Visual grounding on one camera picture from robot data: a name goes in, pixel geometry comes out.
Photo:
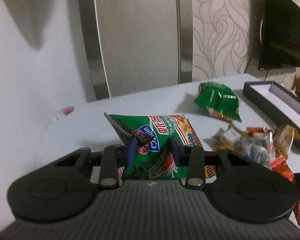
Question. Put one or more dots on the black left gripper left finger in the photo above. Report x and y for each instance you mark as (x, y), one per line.
(114, 157)

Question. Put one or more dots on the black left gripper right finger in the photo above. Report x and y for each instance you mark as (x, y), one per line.
(192, 157)

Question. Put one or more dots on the green shrimp chips bag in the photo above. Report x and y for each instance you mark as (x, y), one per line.
(152, 158)

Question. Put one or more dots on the brown white snack packet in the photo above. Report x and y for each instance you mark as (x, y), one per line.
(228, 137)

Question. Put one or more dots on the tan peanut snack packet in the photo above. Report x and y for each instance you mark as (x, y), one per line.
(284, 138)

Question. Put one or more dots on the clear dark candy bag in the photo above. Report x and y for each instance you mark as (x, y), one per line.
(260, 149)

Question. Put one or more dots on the green snack bag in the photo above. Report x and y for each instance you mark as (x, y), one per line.
(219, 100)

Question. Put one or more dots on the small pink candy wrapper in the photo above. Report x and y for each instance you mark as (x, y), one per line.
(59, 114)

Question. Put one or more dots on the black shallow box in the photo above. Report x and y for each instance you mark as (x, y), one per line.
(279, 104)

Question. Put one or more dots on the wall-mounted black television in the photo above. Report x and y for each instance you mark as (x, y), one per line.
(280, 34)

